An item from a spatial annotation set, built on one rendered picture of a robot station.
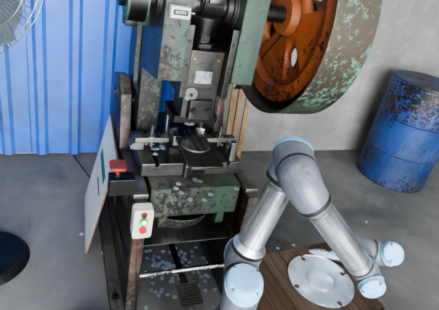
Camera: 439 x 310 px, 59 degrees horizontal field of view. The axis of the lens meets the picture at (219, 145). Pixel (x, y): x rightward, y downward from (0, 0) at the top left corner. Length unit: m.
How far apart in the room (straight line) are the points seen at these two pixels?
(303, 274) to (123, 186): 0.86
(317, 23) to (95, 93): 1.72
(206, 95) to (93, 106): 1.39
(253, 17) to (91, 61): 1.47
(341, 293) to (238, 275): 0.69
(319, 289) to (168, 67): 1.10
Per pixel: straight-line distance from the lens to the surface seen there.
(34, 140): 2.97
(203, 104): 1.58
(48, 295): 2.06
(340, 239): 1.13
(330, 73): 1.44
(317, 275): 1.84
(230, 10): 1.56
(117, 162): 1.50
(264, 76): 1.84
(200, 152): 1.59
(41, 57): 2.71
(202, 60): 1.55
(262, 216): 1.21
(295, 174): 1.02
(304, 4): 1.66
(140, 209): 1.49
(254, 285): 1.23
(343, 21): 1.38
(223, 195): 1.70
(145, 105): 1.84
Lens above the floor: 1.55
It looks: 27 degrees down
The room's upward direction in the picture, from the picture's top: 12 degrees clockwise
